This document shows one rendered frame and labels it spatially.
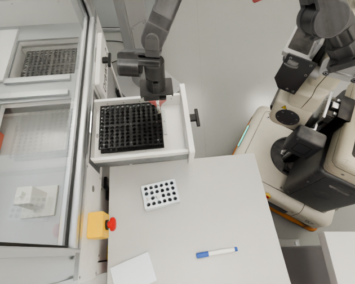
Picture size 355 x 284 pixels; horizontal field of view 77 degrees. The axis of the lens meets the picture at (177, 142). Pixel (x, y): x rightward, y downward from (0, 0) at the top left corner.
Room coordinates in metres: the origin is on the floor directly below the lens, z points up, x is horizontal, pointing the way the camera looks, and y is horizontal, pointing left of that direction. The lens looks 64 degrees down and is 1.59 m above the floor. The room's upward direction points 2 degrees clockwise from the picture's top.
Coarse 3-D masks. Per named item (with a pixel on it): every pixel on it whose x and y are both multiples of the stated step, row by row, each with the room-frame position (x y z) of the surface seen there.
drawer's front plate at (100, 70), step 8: (104, 40) 0.84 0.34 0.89; (104, 48) 0.80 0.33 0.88; (96, 56) 0.70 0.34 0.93; (104, 56) 0.75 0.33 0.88; (96, 64) 0.66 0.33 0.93; (104, 64) 0.71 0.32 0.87; (96, 72) 0.61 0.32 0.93; (104, 72) 0.67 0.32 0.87; (96, 80) 0.58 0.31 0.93; (96, 88) 0.56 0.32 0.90; (104, 96) 0.56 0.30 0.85
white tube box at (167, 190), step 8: (152, 184) 0.22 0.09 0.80; (160, 184) 0.22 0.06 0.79; (168, 184) 0.22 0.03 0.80; (144, 192) 0.19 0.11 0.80; (152, 192) 0.19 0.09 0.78; (160, 192) 0.19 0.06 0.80; (168, 192) 0.19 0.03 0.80; (176, 192) 0.19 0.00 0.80; (144, 200) 0.16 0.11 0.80; (152, 200) 0.16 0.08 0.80; (160, 200) 0.16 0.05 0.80; (168, 200) 0.17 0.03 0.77; (176, 200) 0.16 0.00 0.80; (152, 208) 0.13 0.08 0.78
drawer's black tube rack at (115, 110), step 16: (112, 112) 0.45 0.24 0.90; (128, 112) 0.47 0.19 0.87; (144, 112) 0.46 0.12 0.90; (112, 128) 0.40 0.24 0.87; (128, 128) 0.39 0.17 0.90; (144, 128) 0.41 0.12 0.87; (112, 144) 0.32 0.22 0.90; (128, 144) 0.34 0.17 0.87; (144, 144) 0.33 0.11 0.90; (160, 144) 0.34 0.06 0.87
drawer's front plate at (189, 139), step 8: (184, 88) 0.55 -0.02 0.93; (184, 96) 0.51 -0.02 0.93; (184, 104) 0.48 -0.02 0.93; (184, 112) 0.44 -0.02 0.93; (184, 120) 0.42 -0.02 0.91; (184, 128) 0.41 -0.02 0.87; (184, 136) 0.40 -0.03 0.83; (192, 136) 0.35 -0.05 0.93; (192, 144) 0.32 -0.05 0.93; (192, 152) 0.29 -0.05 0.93; (192, 160) 0.29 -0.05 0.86
